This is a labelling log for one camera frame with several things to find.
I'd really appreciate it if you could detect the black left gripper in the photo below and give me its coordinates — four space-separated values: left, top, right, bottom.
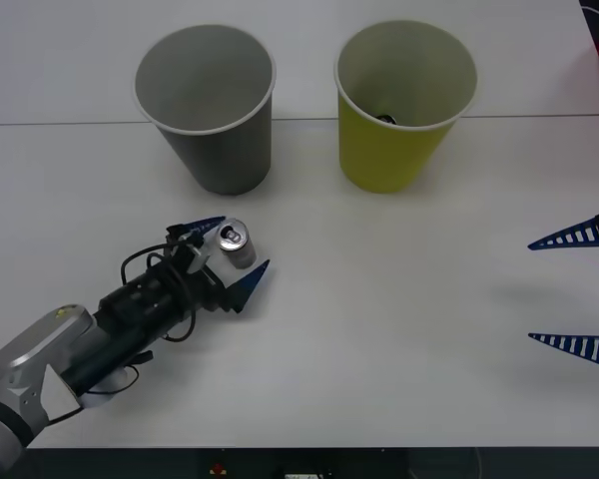
97 215 272 346

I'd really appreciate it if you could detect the grey plastic waste bin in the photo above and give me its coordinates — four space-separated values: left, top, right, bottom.
132 25 278 197

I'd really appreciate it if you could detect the yellow-green plastic waste bin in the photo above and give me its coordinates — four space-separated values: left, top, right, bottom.
333 19 479 196

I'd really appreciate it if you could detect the silver drink can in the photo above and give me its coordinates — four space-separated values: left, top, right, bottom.
217 218 258 269

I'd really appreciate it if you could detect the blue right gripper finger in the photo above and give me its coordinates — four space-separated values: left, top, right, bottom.
527 331 599 373
526 206 599 251

